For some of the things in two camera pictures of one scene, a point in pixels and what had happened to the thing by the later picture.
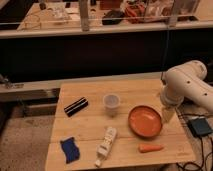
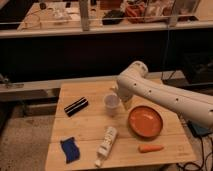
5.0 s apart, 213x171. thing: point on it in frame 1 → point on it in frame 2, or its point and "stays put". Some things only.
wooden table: [113, 122] stays put
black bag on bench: [112, 17] stays put
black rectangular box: [76, 106] stays put
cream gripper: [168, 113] → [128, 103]
